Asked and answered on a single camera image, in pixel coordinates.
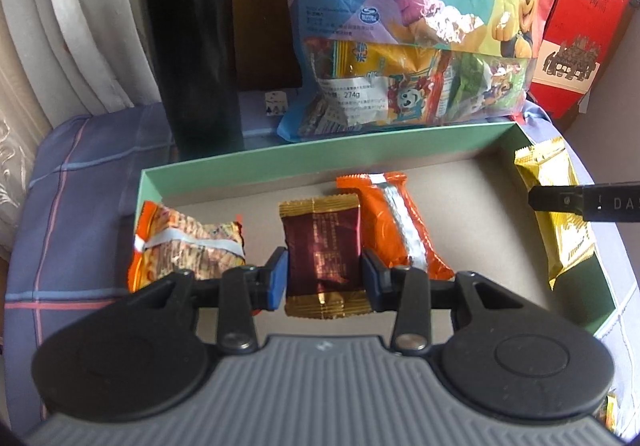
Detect orange patterned crinkled snack bag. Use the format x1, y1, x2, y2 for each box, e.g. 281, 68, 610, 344
127, 201, 246, 292

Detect red white gift bag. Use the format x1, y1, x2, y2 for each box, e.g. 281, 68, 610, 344
529, 0, 631, 120

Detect yellow gold snack packet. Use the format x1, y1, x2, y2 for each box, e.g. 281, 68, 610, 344
514, 137, 596, 289

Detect white lace curtain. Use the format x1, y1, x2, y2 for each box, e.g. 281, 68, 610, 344
1, 0, 160, 257

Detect blue plaid cushion cover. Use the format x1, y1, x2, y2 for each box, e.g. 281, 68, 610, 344
3, 89, 640, 442

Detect black cylinder flask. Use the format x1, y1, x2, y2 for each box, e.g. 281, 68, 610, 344
140, 0, 243, 160

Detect maroon gold candy packet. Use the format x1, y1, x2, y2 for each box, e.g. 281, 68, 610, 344
279, 193, 371, 320

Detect orange silver snack packet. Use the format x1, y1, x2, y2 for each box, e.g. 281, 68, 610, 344
336, 172, 454, 280

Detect green cardboard box tray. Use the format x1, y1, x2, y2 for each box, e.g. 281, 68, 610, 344
127, 123, 615, 332

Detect large cartoon snack bag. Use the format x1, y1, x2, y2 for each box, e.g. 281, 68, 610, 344
278, 0, 555, 141

